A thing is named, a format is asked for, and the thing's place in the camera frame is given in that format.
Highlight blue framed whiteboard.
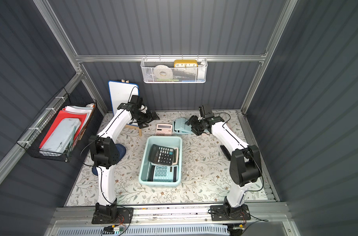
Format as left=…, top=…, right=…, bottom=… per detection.
left=108, top=81, right=140, bottom=115

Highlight white wire wall basket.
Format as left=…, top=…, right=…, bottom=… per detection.
left=141, top=57, right=208, bottom=84

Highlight mint green storage box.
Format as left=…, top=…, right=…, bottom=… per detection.
left=139, top=136, right=183, bottom=187

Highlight yellow clock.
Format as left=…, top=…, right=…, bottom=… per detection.
left=174, top=59, right=198, bottom=68

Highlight white papers in basket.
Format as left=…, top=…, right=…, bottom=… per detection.
left=62, top=103, right=96, bottom=139

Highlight black calculator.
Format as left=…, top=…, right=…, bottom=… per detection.
left=147, top=165, right=155, bottom=182
left=220, top=145, right=231, bottom=161
left=148, top=144, right=177, bottom=166

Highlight red folder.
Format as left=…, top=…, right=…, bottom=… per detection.
left=39, top=106, right=92, bottom=153

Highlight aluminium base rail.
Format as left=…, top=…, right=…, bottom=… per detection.
left=45, top=202, right=300, bottom=236

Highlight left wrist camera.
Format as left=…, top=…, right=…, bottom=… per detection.
left=128, top=95, right=147, bottom=113

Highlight wooden easel stand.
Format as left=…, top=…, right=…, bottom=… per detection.
left=121, top=79, right=142, bottom=137

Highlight light grey pencil case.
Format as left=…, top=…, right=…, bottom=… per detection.
left=39, top=118, right=81, bottom=156

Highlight black wire side basket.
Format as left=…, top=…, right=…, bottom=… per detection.
left=17, top=92, right=97, bottom=162

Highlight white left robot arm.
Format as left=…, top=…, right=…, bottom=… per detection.
left=89, top=102, right=160, bottom=221

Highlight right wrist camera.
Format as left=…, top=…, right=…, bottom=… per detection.
left=199, top=105, right=214, bottom=119

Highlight mint green calculator upside down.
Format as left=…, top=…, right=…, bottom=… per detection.
left=172, top=118, right=193, bottom=135

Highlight navy blue glasses case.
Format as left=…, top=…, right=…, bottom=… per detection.
left=91, top=144, right=126, bottom=176

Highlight teal calculator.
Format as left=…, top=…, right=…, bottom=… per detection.
left=153, top=165, right=178, bottom=183

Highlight white tape roll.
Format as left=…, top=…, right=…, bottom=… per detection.
left=153, top=65, right=173, bottom=80

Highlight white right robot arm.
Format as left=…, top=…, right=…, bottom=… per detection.
left=186, top=116, right=262, bottom=220

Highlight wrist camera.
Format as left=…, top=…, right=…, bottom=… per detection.
left=199, top=105, right=214, bottom=119
left=128, top=95, right=147, bottom=113

